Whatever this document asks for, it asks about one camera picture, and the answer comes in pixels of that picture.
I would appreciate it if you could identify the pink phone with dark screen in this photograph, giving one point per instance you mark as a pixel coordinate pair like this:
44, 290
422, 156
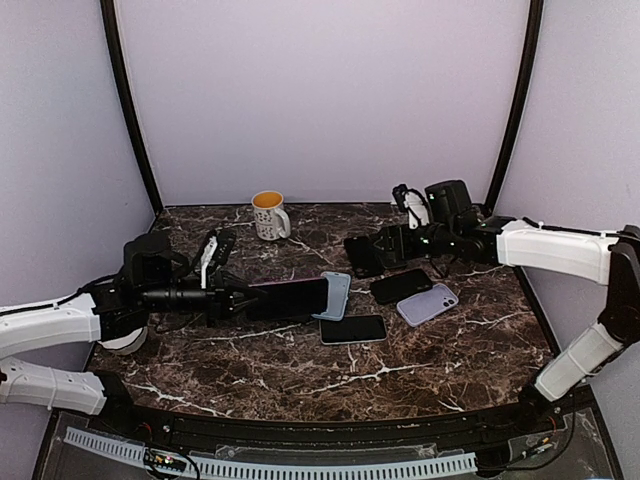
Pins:
287, 300

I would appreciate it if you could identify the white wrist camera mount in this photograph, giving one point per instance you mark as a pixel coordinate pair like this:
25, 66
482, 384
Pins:
216, 250
414, 204

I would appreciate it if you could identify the black frame post right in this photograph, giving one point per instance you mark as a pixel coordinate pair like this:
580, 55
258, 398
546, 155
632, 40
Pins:
520, 94

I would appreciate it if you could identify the silver phone with dark screen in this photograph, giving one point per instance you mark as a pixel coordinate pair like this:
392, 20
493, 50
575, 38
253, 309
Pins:
353, 329

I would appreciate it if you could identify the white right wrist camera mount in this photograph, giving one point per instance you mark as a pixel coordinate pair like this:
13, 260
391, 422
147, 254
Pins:
414, 204

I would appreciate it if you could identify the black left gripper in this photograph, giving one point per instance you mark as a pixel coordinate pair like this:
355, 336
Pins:
218, 296

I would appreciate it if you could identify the black phone from ring case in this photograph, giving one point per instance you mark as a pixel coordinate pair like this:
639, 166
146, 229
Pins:
397, 287

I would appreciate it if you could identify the white fluted bowl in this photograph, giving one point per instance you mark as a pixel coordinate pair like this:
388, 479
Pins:
128, 344

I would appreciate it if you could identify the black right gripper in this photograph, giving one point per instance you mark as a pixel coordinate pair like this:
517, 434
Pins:
405, 252

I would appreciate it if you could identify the black frame post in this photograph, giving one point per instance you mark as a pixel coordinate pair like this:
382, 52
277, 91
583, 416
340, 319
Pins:
520, 94
128, 109

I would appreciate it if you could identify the black frame post left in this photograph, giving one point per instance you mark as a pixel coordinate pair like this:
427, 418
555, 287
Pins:
128, 109

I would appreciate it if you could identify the black front rail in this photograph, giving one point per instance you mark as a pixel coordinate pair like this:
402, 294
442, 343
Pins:
480, 428

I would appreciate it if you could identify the white patterned mug yellow inside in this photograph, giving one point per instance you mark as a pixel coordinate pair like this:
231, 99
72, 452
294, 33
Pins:
271, 220

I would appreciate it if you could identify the white slotted cable duct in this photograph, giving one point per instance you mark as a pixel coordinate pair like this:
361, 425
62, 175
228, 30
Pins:
167, 464

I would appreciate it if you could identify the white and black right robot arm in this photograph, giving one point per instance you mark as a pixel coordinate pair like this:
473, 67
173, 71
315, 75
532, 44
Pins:
442, 220

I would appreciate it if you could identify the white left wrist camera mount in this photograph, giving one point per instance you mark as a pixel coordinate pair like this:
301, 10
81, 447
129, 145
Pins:
216, 250

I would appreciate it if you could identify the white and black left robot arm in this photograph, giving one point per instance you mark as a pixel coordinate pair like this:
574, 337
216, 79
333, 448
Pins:
114, 311

